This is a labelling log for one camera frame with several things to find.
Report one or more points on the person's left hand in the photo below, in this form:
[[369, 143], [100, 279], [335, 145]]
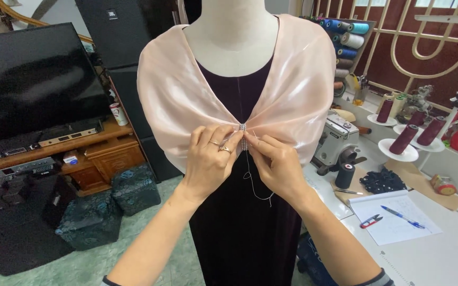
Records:
[[207, 167]]

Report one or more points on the person's right hand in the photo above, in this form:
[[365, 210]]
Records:
[[280, 170]]

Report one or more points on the sewing needle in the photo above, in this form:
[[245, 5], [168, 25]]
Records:
[[255, 134]]

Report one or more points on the silver rhinestone trim strip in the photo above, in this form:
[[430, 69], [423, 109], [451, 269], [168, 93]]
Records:
[[243, 137]]

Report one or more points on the pink satin shawl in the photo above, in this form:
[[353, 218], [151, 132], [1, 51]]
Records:
[[173, 99]]

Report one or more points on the white sewing thread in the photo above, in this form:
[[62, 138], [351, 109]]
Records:
[[253, 190]]

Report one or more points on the grey overlock sewing machine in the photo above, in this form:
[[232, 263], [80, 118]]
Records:
[[334, 141]]

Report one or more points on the black thread spool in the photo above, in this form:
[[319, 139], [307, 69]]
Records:
[[345, 176]]

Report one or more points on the silver tweezers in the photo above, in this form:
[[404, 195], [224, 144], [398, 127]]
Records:
[[348, 192]]

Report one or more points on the dark teal patterned box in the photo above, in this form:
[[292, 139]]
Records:
[[135, 190], [90, 222]]

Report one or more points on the dark purple velvet dress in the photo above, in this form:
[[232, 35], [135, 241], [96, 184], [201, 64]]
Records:
[[241, 238]]

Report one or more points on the large black speaker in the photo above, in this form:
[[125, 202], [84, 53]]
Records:
[[141, 119], [121, 31]]

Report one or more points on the blue bag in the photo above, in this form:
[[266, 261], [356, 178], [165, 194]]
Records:
[[312, 262]]

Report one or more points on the brown wooden television cabinet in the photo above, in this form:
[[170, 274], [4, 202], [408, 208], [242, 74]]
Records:
[[105, 159]]

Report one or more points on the pile of black trim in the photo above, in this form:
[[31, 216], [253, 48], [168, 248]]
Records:
[[382, 182]]

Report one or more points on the white cup red label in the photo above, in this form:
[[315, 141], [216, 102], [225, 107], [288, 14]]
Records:
[[119, 114]]

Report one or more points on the red black thread snips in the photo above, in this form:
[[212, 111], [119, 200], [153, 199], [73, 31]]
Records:
[[370, 221]]

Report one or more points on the jar with scissors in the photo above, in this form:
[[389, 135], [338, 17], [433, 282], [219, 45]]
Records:
[[360, 93]]

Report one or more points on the maroon thread cone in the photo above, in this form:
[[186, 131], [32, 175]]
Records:
[[404, 140], [416, 118], [431, 131], [384, 111]]

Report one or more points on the white paper notepad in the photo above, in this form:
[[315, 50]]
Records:
[[396, 222]]

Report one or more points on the blue ballpoint pen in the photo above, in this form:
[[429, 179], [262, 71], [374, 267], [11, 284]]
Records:
[[403, 217]]

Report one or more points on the white dress form mannequin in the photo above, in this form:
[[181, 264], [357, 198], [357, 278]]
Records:
[[229, 35]]

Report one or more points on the cream thread cones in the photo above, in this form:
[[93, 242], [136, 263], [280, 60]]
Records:
[[396, 103]]

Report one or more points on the small white blue box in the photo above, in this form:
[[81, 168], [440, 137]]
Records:
[[70, 159]]

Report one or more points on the brown paper sheet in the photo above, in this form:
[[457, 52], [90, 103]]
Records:
[[420, 178]]

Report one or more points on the person's grey right sleeve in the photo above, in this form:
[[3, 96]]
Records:
[[376, 278]]

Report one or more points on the person's grey sleeve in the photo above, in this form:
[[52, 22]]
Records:
[[109, 281], [376, 278]]

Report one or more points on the rack of thread spools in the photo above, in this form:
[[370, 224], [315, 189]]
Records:
[[348, 43]]

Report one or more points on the person's grey left sleeve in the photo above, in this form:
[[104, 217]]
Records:
[[109, 281]]

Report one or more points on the black audio receiver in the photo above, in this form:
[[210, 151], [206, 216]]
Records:
[[34, 143]]

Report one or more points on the cream window grille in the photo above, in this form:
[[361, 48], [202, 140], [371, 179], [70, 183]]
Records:
[[408, 39]]

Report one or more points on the white thread stand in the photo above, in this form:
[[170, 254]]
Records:
[[457, 107]]

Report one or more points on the silver audio amplifier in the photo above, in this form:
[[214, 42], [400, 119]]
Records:
[[18, 169]]

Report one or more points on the black flat television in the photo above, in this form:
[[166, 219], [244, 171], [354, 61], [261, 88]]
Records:
[[34, 83]]

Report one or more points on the heap of black cases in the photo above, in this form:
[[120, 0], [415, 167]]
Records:
[[18, 226]]

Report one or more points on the wooden stair banister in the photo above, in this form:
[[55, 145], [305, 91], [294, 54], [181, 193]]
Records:
[[18, 16]]

